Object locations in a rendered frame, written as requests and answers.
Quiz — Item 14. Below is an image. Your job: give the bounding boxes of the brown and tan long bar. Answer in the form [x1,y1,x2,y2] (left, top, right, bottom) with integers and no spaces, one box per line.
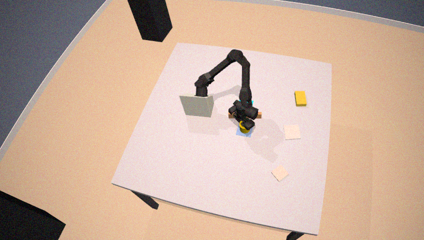
[228,112,262,119]

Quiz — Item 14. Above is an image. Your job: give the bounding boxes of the yellow rectangular block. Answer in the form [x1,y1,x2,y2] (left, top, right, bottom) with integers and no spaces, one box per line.
[294,91,307,107]

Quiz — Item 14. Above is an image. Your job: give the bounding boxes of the yellow cup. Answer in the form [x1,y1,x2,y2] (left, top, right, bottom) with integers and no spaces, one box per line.
[239,121,250,134]

